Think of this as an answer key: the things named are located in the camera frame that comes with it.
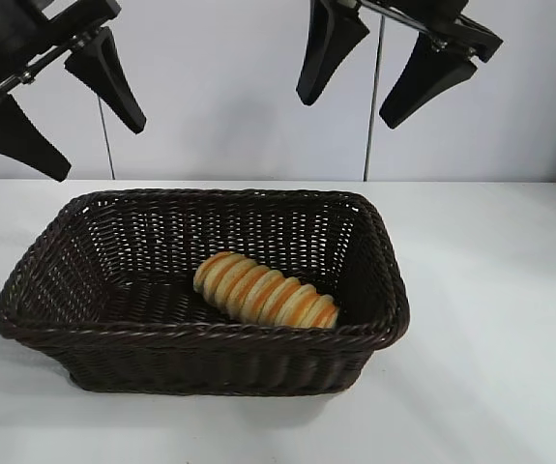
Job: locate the long striped bread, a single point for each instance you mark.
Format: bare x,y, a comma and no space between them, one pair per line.
263,292

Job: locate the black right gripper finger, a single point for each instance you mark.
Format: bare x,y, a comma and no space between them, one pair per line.
422,82
323,48

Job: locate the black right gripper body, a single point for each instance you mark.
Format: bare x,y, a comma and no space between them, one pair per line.
451,19

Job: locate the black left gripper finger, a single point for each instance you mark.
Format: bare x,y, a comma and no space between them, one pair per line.
108,77
11,135

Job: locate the thin dark wall strip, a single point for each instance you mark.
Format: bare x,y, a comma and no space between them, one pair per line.
373,106
107,145

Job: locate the dark brown wicker basket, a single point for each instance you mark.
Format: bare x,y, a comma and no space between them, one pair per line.
210,357

